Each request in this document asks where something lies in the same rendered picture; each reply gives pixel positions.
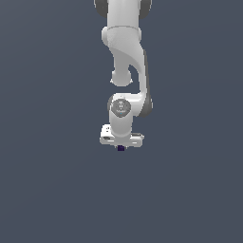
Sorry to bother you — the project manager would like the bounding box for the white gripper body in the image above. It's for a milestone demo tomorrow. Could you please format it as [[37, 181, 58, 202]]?
[[99, 123, 145, 148]]

